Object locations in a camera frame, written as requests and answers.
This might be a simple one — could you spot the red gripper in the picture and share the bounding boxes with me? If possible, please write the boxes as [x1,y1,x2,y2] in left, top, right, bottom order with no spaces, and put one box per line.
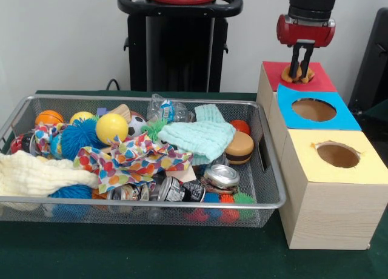
[276,14,336,81]

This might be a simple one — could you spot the orange plush toy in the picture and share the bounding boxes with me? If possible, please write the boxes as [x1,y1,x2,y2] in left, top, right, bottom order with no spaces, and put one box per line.
[280,64,316,85]

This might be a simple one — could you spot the mint green cloth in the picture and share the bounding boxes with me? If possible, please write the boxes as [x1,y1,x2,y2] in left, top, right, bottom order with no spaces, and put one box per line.
[159,104,237,166]

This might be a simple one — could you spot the shallow clear mesh bin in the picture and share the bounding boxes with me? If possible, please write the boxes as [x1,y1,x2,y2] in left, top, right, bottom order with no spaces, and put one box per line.
[0,95,287,228]

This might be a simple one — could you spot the wooden box with three holes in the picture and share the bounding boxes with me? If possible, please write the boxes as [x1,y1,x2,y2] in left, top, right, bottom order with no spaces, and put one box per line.
[257,61,388,250]

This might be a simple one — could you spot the black stand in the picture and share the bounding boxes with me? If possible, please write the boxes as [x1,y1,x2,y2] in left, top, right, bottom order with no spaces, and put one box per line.
[352,8,388,119]

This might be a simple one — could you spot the red ball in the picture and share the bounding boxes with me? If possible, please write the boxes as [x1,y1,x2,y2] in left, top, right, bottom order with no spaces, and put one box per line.
[230,119,250,135]

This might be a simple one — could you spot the toy hamburger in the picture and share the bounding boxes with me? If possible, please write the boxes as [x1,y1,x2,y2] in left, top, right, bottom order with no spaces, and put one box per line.
[225,131,255,165]

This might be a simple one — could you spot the crushed silver can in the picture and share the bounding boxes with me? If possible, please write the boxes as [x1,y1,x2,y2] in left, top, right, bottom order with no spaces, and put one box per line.
[204,164,240,189]

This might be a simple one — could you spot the crushed clear plastic bottle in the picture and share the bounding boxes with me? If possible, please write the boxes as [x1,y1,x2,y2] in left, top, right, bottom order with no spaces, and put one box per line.
[147,94,196,123]

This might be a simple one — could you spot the colourful polka dot cloth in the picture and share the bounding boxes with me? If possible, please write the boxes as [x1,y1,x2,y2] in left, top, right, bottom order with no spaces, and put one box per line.
[74,133,193,195]

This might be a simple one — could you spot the large yellow ball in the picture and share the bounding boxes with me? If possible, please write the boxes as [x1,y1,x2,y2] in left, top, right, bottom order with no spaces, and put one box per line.
[96,113,129,144]

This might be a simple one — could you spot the blue spiky ball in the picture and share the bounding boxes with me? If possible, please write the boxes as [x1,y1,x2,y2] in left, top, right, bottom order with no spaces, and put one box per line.
[48,184,94,201]
[59,119,102,161]

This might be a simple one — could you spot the dark green table cloth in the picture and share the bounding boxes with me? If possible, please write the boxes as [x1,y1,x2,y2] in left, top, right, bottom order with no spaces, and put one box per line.
[0,90,388,279]

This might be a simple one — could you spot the orange toy basketball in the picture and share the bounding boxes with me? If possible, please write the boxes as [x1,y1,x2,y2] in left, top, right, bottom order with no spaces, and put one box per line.
[35,110,65,126]

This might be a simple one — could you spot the cream yellow cloth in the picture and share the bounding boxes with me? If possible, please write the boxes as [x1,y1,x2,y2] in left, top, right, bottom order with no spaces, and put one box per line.
[0,150,99,198]

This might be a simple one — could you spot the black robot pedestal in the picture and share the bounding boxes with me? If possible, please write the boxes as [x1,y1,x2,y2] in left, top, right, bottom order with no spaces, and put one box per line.
[118,0,244,93]

